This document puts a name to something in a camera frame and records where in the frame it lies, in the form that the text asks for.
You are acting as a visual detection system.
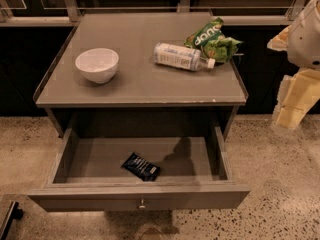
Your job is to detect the white ceramic bowl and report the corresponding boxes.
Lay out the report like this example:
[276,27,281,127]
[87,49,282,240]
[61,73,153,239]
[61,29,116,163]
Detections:
[75,48,119,84]

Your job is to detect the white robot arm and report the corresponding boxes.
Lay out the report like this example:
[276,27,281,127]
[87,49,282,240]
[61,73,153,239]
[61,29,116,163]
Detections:
[267,0,320,130]

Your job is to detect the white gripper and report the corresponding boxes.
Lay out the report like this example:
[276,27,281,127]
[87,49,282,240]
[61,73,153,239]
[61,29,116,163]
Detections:
[267,26,320,130]

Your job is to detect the white labelled plastic bottle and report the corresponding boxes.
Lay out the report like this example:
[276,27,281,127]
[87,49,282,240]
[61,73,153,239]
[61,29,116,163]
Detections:
[153,43,216,72]

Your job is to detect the metal railing frame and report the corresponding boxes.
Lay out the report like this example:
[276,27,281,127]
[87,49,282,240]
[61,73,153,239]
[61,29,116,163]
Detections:
[0,0,311,26]

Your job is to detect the black object at floor edge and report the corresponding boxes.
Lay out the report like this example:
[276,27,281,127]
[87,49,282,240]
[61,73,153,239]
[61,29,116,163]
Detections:
[0,201,24,240]

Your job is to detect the small metal drawer knob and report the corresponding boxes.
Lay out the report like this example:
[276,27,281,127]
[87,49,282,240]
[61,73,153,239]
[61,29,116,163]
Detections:
[137,199,147,211]

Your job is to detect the dark blue rxbar wrapper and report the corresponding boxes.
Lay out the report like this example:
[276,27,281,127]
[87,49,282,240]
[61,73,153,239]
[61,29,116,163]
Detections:
[121,152,160,182]

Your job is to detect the open grey top drawer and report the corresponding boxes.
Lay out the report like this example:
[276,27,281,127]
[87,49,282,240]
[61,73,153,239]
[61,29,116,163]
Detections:
[28,127,250,212]

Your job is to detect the green chip bag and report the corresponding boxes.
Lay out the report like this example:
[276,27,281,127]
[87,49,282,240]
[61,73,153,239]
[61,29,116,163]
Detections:
[184,17,241,63]

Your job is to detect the grey cabinet with counter top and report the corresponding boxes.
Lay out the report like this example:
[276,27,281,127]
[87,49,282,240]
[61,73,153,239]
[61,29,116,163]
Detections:
[34,12,248,133]

